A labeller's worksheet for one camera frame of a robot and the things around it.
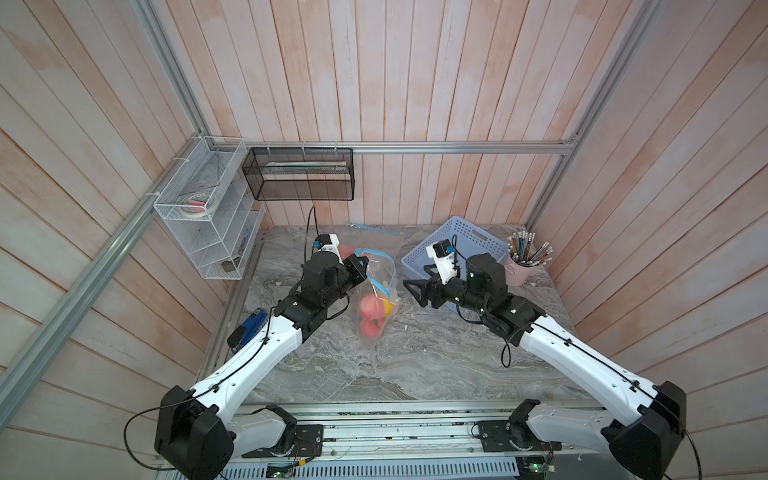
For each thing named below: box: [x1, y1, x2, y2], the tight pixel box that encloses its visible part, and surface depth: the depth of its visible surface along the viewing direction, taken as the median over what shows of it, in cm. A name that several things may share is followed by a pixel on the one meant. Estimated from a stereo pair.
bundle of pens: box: [507, 230, 553, 266], surface depth 100 cm
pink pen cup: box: [504, 257, 540, 287], surface depth 100 cm
